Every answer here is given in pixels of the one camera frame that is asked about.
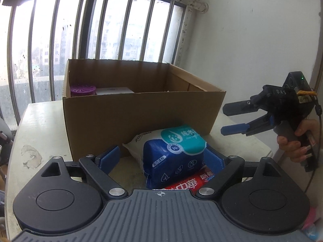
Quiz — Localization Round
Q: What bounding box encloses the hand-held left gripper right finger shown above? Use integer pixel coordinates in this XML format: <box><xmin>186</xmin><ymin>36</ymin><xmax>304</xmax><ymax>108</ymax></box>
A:
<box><xmin>195</xmin><ymin>147</ymin><xmax>280</xmax><ymax>200</ymax></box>

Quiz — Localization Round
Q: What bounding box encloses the black folded wheelchair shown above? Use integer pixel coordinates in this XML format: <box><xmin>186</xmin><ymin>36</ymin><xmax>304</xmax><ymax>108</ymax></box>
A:
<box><xmin>0</xmin><ymin>117</ymin><xmax>14</xmax><ymax>179</ymax></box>

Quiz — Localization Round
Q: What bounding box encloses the pink and blue cloth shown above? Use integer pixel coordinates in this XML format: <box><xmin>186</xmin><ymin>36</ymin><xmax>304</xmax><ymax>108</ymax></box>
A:
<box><xmin>300</xmin><ymin>207</ymin><xmax>323</xmax><ymax>237</ymax></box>

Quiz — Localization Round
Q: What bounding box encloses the white plastic packet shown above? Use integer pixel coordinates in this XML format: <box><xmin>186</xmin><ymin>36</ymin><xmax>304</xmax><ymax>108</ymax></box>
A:
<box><xmin>122</xmin><ymin>128</ymin><xmax>164</xmax><ymax>168</ymax></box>

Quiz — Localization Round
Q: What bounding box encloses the blue wet wipes pack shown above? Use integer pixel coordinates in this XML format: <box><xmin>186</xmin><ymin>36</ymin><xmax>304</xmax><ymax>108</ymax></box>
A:
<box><xmin>143</xmin><ymin>124</ymin><xmax>207</xmax><ymax>189</ymax></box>

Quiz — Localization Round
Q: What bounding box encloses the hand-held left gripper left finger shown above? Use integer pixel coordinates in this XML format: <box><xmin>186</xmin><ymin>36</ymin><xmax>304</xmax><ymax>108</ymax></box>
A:
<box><xmin>40</xmin><ymin>145</ymin><xmax>128</xmax><ymax>200</ymax></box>

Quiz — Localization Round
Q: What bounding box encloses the red toothpaste tube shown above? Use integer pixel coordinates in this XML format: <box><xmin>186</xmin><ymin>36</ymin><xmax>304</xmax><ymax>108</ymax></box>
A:
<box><xmin>164</xmin><ymin>166</ymin><xmax>222</xmax><ymax>190</ymax></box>

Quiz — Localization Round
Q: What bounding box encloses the small white box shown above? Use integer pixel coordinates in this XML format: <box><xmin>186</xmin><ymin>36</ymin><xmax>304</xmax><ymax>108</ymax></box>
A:
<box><xmin>96</xmin><ymin>87</ymin><xmax>134</xmax><ymax>95</ymax></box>

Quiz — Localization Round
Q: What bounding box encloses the brown cardboard box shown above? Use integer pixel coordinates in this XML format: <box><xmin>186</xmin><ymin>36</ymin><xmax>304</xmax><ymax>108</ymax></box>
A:
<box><xmin>62</xmin><ymin>58</ymin><xmax>227</xmax><ymax>160</ymax></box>

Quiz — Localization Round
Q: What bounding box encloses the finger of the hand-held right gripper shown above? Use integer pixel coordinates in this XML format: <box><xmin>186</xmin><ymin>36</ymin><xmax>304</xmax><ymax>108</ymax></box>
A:
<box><xmin>222</xmin><ymin>98</ymin><xmax>268</xmax><ymax>118</ymax></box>
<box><xmin>220</xmin><ymin>116</ymin><xmax>275</xmax><ymax>135</ymax></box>

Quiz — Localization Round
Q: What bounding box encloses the person's right hand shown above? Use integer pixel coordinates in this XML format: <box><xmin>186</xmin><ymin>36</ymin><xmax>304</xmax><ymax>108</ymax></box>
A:
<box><xmin>277</xmin><ymin>119</ymin><xmax>319</xmax><ymax>163</ymax></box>

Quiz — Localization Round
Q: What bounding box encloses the purple air freshener can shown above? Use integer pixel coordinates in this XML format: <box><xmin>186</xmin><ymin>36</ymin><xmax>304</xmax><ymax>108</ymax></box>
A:
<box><xmin>70</xmin><ymin>85</ymin><xmax>98</xmax><ymax>97</ymax></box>

